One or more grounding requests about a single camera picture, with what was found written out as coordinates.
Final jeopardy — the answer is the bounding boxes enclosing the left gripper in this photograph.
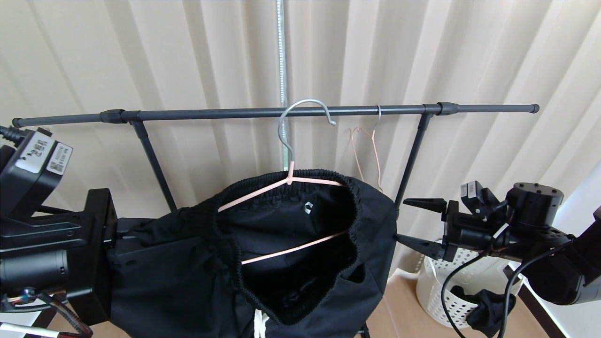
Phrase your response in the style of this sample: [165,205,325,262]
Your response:
[0,188,118,324]

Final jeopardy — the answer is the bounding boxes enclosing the pink clothes hanger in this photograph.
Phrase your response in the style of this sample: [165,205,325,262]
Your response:
[217,99,350,266]
[351,105,383,193]

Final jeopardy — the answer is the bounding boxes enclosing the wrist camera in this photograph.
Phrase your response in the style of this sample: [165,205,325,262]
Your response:
[0,126,73,221]
[460,181,509,221]

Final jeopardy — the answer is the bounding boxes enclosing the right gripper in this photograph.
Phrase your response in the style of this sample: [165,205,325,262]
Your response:
[393,198,510,262]

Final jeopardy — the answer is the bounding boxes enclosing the white laundry basket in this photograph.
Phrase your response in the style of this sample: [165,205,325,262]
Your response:
[416,244,524,329]

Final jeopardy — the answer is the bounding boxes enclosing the black garment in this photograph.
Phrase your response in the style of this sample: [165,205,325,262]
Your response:
[465,289,517,338]

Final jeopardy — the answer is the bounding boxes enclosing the black shorts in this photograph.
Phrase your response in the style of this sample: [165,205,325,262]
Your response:
[106,168,399,338]

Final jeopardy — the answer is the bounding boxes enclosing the black clothes rack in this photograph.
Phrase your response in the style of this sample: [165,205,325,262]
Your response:
[12,101,540,338]

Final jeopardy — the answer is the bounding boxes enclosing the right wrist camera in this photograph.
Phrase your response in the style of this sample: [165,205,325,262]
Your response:
[460,181,509,221]

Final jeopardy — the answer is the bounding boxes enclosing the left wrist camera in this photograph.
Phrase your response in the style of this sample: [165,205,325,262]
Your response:
[0,126,73,221]

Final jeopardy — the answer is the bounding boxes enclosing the beige curtain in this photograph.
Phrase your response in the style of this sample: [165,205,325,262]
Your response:
[0,0,601,282]

